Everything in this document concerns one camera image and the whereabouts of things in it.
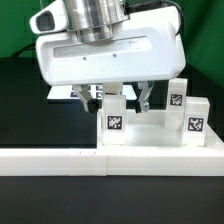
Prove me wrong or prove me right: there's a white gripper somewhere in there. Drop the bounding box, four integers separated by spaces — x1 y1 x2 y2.
36 6 186 113

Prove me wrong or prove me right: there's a white square table top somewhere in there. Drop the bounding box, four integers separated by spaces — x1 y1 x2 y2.
97 110 224 151

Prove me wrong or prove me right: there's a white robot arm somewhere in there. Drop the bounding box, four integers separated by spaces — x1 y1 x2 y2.
30 0 186 112

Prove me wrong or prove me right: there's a paper sheet with markers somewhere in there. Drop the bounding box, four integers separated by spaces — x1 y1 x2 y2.
47 85 137 100

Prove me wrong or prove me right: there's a white L-shaped obstacle fence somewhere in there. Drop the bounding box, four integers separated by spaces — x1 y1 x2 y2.
0 112 224 178

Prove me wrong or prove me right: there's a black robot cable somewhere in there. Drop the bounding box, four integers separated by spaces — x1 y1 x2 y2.
11 42 38 59

